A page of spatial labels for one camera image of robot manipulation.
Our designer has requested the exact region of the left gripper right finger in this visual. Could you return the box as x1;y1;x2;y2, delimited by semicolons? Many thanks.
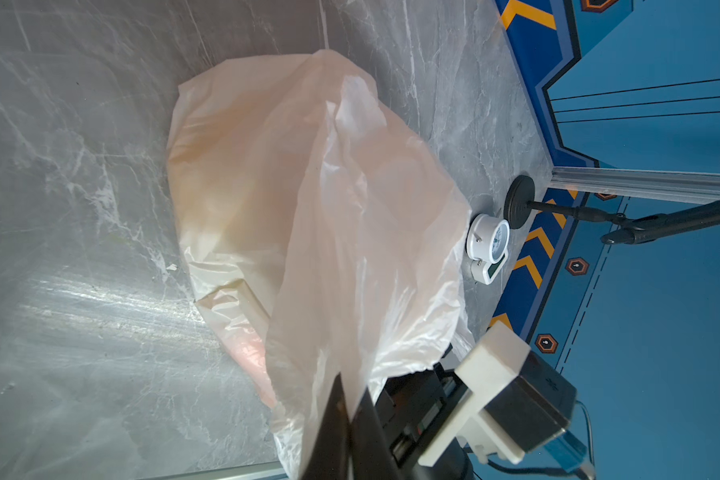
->
349;390;402;480

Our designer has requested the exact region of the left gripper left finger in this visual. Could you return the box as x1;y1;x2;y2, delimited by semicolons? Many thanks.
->
300;375;351;480

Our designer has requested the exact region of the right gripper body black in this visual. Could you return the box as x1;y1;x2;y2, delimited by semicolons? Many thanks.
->
375;365;474;480

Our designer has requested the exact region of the white plastic bag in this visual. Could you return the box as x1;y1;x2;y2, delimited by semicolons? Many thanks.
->
167;50;474;478

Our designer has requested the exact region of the small white digital timer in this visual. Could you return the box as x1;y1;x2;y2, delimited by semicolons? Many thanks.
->
470;254;507;285

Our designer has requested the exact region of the round white clock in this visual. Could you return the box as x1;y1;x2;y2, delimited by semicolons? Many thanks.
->
466;214;511;264

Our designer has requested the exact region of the black microphone on stand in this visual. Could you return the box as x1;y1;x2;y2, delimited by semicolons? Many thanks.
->
503;175;720;245

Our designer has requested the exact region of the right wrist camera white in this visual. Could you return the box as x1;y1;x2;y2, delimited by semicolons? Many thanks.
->
417;323;597;479

